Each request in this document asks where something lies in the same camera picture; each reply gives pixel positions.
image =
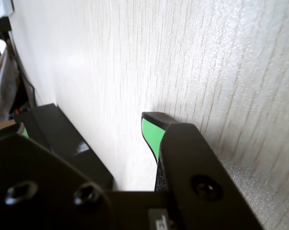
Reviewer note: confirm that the white plastic device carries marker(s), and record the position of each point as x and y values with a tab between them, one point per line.
4	8

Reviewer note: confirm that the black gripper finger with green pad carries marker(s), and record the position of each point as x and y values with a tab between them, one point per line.
38	182
194	163

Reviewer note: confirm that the black open box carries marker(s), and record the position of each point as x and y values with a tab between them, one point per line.
62	134

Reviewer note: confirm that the beige hanging cloth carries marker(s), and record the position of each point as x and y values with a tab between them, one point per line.
5	91

